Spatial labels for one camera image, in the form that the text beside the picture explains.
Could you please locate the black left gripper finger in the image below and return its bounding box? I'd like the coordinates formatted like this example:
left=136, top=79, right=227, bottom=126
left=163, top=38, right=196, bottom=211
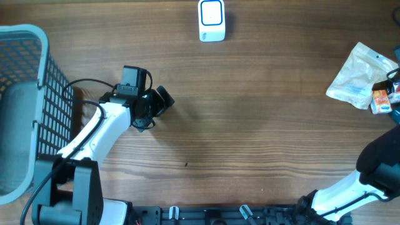
left=150, top=90, right=166, bottom=117
left=156, top=86, right=175, bottom=109

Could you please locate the orange tissue pack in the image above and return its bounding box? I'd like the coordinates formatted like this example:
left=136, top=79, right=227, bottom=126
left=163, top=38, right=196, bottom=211
left=371, top=90, right=392, bottom=114

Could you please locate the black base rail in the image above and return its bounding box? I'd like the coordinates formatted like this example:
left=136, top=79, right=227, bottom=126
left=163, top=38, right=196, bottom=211
left=124, top=204, right=353, bottom=225

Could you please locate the grey plastic shopping basket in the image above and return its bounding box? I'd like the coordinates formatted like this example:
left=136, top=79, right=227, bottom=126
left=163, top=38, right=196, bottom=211
left=1, top=24, right=74, bottom=205

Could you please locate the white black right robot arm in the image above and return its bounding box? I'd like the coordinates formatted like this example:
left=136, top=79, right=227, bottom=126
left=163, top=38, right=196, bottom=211
left=293, top=126, right=399, bottom=224

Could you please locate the beige plastic pouch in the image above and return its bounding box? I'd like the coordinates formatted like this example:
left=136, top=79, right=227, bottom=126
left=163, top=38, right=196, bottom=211
left=326, top=42, right=398, bottom=110

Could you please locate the white barcode scanner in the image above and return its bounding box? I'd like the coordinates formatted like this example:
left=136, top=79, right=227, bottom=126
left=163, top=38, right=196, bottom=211
left=197, top=0, right=226, bottom=43

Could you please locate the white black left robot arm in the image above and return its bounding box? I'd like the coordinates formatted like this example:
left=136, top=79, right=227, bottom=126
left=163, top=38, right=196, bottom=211
left=30, top=86, right=174, bottom=224

